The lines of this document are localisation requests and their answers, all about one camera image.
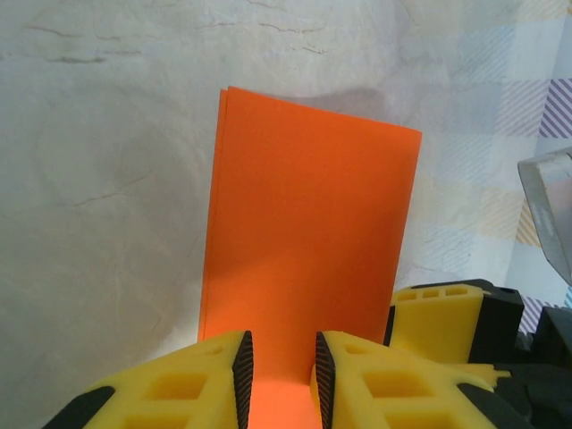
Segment orange paper sheet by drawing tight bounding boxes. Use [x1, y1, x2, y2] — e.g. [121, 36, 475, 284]
[196, 85, 424, 429]

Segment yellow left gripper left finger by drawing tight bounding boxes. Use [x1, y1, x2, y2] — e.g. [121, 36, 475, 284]
[42, 329, 256, 429]

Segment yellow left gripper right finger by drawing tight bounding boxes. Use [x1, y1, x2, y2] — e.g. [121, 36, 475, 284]
[309, 329, 535, 429]

